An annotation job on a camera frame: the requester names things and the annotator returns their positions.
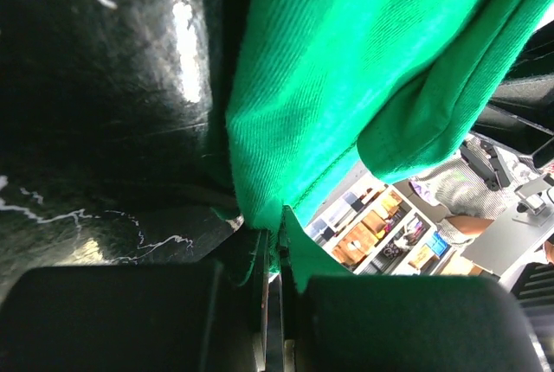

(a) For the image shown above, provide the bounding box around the person in checked shirt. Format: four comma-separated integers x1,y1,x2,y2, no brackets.
409,149,538,249

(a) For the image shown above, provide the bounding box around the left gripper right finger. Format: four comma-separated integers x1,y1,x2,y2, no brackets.
279,208,545,371

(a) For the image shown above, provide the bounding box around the green t shirt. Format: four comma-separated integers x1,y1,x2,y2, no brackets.
225,0,553,273

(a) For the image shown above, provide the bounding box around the background storage shelf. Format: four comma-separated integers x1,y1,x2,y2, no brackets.
304,170,465,275

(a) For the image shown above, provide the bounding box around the black marble pattern mat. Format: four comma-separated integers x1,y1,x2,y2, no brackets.
1,0,235,294

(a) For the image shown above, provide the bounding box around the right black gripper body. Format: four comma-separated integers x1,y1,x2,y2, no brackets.
471,22,553,169

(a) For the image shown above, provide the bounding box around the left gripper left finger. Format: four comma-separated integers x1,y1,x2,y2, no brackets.
1,230,267,371

